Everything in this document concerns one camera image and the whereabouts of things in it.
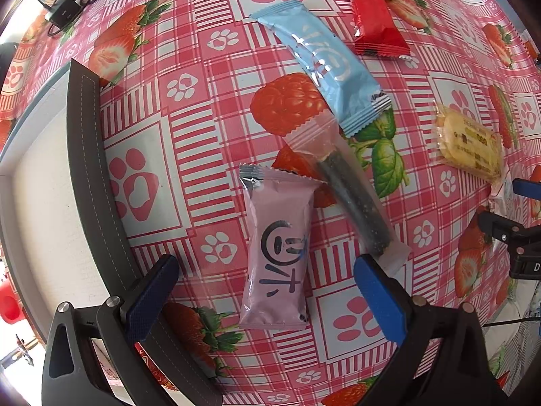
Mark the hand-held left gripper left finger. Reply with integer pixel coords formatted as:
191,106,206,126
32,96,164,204
41,254,180,406

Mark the red plastic object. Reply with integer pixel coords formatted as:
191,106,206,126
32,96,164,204
0,281,22,324

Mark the yellow cookie packet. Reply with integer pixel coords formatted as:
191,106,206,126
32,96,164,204
435,102,508,184

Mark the pink snack packet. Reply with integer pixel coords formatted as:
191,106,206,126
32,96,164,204
238,163,328,331

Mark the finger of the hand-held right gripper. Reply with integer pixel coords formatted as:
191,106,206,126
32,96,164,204
477,206,529,247
512,179,541,200

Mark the clear packet with dark stick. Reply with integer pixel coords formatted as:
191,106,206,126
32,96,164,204
284,110,411,273

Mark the thin black cable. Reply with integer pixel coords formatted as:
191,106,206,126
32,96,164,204
482,311,541,328

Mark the dark grey storage box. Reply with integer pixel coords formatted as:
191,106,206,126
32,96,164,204
0,58,223,406

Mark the black power adapter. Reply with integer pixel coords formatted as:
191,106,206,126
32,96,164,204
44,0,83,26

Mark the strawberry print tablecloth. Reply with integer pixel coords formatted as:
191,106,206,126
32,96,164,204
0,0,541,406

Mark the long red snack packet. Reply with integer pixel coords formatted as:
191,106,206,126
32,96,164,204
338,0,411,59

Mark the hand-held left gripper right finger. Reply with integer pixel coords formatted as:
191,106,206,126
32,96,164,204
354,254,501,406

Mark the light blue snack packet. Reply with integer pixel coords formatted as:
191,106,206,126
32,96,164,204
249,1,394,138

